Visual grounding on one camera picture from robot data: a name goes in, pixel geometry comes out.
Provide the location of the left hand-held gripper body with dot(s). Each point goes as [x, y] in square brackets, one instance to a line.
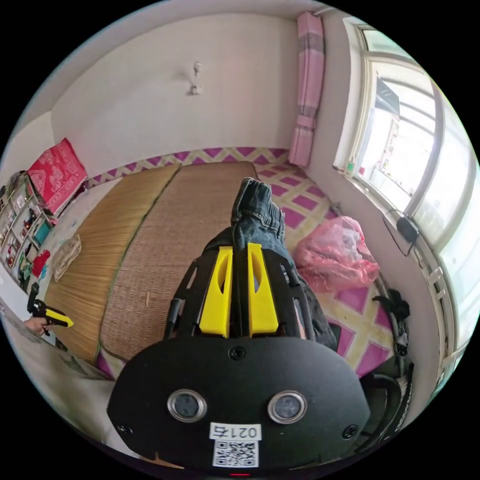
[40, 312]

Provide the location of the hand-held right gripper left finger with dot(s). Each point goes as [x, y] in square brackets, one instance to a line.
[217, 300]

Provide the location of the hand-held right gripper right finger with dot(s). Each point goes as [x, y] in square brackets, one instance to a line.
[262, 300]

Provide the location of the blue jeans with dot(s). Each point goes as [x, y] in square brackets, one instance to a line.
[258, 213]

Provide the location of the person's left hand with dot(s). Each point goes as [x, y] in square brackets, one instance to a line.
[35, 327]

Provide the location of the beige cloth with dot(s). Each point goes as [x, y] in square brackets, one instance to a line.
[66, 257]

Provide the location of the shelf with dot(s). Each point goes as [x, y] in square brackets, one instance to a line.
[22, 232]

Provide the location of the pink plastic bag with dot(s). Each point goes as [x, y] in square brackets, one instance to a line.
[333, 258]

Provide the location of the bed with woven mat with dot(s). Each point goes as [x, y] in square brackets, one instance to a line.
[157, 240]

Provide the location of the black garment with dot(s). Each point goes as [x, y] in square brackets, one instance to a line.
[392, 304]

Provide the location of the red patterned cloth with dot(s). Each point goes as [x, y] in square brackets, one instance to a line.
[56, 174]

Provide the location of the black bag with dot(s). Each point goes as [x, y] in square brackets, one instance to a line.
[390, 405]

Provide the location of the pink curtain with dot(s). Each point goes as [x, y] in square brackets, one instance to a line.
[308, 93]

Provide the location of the window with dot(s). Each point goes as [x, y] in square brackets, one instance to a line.
[405, 142]

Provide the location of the white wall lamp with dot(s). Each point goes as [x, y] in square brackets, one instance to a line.
[195, 78]

